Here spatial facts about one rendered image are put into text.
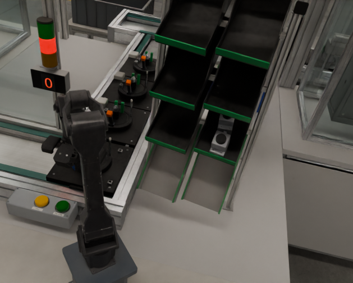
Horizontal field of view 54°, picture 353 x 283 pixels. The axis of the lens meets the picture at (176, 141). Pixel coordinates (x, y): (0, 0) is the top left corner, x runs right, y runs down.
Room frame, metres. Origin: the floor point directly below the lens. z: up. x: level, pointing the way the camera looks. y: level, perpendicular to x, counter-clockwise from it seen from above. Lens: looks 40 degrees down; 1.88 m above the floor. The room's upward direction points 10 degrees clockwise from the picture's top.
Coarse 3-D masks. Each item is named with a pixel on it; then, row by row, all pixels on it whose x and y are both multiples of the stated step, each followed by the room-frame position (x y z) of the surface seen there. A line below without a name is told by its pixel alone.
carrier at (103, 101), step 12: (108, 108) 1.19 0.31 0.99; (120, 108) 1.20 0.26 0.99; (132, 108) 1.24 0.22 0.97; (108, 120) 1.11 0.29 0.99; (120, 120) 1.12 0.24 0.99; (132, 120) 1.16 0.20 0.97; (144, 120) 1.17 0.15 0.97; (108, 132) 1.06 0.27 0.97; (120, 132) 1.07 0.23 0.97; (132, 132) 1.08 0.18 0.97; (120, 144) 1.01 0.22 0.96; (132, 144) 1.01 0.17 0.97
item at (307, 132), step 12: (336, 0) 1.81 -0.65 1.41; (324, 24) 1.84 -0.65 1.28; (348, 48) 1.38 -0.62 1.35; (312, 60) 1.81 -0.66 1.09; (348, 60) 1.38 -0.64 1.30; (336, 72) 1.38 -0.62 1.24; (300, 84) 1.82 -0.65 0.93; (336, 84) 1.38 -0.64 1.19; (300, 96) 1.75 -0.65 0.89; (324, 96) 1.38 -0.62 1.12; (300, 108) 1.62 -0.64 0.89; (324, 108) 1.38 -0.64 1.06; (300, 120) 1.54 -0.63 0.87; (312, 120) 1.38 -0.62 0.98; (312, 132) 1.38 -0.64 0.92; (324, 144) 1.37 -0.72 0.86; (336, 144) 1.37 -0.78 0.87; (348, 144) 1.37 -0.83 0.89
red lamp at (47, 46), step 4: (40, 40) 0.99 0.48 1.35; (44, 40) 0.99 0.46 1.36; (48, 40) 0.99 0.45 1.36; (52, 40) 1.00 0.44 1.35; (40, 44) 1.00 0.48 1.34; (44, 44) 0.99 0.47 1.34; (48, 44) 0.99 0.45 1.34; (52, 44) 1.00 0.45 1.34; (40, 48) 1.00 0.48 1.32; (44, 48) 0.99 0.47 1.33; (48, 48) 0.99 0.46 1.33; (52, 48) 1.00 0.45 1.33; (44, 52) 0.99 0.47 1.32; (48, 52) 0.99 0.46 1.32; (52, 52) 1.00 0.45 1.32
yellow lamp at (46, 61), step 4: (56, 52) 1.02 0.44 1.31; (44, 56) 0.99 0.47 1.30; (48, 56) 0.99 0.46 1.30; (52, 56) 1.00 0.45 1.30; (56, 56) 1.01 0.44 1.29; (44, 60) 0.99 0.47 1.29; (48, 60) 0.99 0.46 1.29; (52, 60) 1.00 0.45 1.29; (56, 60) 1.01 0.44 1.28; (44, 64) 0.99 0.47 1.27; (48, 64) 0.99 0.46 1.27; (52, 64) 1.00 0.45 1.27; (56, 64) 1.01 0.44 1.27
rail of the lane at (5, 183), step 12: (0, 180) 0.73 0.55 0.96; (12, 180) 0.75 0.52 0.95; (24, 180) 0.75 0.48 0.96; (36, 180) 0.76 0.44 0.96; (0, 192) 0.72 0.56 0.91; (12, 192) 0.72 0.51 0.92; (48, 192) 0.72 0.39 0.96; (60, 192) 0.73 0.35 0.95; (72, 192) 0.73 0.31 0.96; (84, 204) 0.70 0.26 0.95; (108, 204) 0.71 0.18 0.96; (120, 204) 0.72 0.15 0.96; (120, 216) 0.69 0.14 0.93; (120, 228) 0.69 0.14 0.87
